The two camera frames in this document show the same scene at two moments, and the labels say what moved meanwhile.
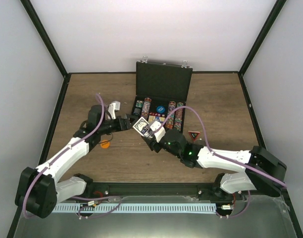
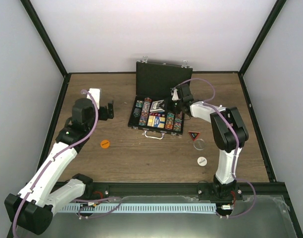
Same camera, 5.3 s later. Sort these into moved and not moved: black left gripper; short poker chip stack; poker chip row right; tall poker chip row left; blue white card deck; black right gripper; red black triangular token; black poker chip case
Moved: black right gripper; black left gripper; blue white card deck
Not moved: red black triangular token; tall poker chip row left; black poker chip case; short poker chip stack; poker chip row right
